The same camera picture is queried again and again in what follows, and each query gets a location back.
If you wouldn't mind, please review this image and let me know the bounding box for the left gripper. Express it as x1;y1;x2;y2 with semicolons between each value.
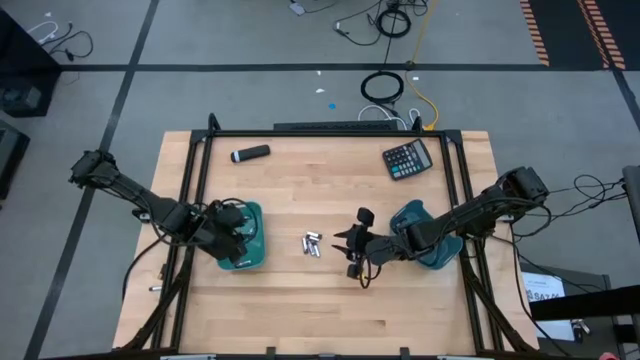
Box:
196;199;252;267

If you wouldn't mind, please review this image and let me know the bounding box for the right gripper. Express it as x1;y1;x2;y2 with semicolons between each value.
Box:
330;206;402;281

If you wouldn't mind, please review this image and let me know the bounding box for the green teal plastic bin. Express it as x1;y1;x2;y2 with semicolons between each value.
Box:
215;200;268;272

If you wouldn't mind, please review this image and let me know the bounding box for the blue teal plastic bin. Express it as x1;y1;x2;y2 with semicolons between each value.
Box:
389;199;465;272

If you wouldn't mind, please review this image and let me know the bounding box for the black cylinder with white cap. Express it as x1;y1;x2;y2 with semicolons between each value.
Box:
230;144;272;164

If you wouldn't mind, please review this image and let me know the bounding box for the black desk calculator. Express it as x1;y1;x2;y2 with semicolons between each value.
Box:
382;138;434;182

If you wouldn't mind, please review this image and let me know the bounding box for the black power strip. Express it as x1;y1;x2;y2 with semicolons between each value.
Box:
273;120;396;132

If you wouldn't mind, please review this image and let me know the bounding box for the white paper sheet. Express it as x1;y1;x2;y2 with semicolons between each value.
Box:
521;272;576;342

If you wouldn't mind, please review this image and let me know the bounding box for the black box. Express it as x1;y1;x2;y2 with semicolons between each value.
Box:
0;119;31;201

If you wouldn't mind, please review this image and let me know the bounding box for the black cabinet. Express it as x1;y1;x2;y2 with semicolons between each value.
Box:
0;9;62;119

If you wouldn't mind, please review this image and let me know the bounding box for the black mat with orange stripes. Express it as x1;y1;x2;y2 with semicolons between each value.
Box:
518;0;640;71

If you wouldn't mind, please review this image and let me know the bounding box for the white cable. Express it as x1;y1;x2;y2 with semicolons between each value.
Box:
357;103;422;131

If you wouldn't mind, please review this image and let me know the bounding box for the coiled black cable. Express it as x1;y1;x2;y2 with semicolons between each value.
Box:
375;7;412;39
360;70;405;106

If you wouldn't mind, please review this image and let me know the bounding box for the yellow cable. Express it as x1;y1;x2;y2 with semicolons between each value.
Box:
403;0;441;132

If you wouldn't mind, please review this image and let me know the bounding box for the black cable with plug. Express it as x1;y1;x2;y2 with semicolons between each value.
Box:
38;29;95;63

